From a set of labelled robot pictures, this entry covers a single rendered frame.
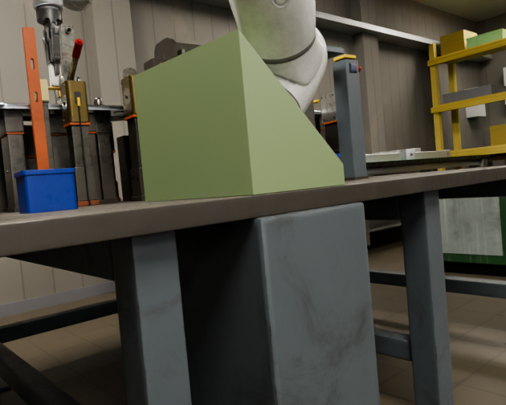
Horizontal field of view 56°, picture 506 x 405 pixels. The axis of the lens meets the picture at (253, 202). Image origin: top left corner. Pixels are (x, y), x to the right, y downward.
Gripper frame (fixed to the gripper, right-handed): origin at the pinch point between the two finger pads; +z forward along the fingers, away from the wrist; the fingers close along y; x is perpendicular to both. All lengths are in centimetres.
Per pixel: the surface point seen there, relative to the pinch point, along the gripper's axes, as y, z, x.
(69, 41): -16.8, -5.8, -0.3
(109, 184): -2.0, 35.1, -13.0
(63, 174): -49, 34, 14
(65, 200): -49, 39, 14
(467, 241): 12, 88, -248
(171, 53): -25.8, -2.4, -27.6
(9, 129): -5.9, 17.7, 15.8
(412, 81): 237, -82, -530
